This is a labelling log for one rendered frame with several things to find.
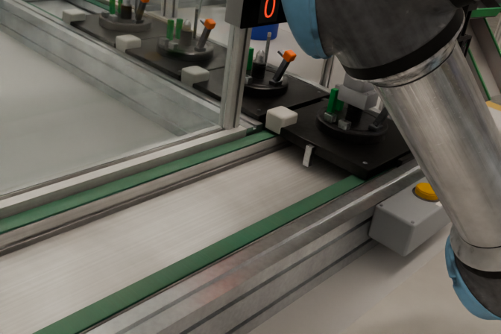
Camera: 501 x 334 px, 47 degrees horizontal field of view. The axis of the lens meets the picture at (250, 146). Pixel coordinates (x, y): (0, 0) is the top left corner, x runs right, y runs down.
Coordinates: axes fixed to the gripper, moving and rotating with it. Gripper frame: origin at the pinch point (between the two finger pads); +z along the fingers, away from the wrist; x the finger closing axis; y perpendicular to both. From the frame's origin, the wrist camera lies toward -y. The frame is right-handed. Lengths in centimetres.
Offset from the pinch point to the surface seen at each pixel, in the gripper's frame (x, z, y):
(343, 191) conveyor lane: -17.9, 11.6, 2.1
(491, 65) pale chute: 48.3, 1.7, -2.7
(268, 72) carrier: 4.3, 7.3, -35.3
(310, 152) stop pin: -13.2, 10.6, -8.7
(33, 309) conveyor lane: -68, 14, -6
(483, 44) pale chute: 48.9, -2.4, -6.4
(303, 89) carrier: 7.9, 9.3, -27.5
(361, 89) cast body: -2.2, 0.0, -7.6
